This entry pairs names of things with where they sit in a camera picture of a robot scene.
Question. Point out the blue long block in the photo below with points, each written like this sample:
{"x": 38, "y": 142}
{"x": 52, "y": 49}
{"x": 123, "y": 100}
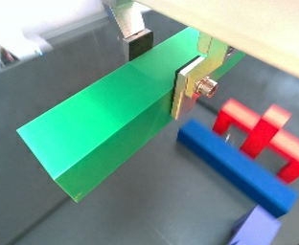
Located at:
{"x": 259, "y": 184}

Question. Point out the green long block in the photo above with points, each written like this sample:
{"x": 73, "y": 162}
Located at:
{"x": 88, "y": 135}

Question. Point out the purple long block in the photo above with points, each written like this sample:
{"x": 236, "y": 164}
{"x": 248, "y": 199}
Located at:
{"x": 255, "y": 228}

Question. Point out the red cross-shaped block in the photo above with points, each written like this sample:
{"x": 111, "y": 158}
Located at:
{"x": 264, "y": 133}

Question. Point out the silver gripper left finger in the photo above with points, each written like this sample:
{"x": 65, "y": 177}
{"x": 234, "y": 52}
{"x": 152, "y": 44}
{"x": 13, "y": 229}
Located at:
{"x": 125, "y": 16}

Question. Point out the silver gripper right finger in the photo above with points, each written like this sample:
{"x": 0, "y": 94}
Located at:
{"x": 192, "y": 78}

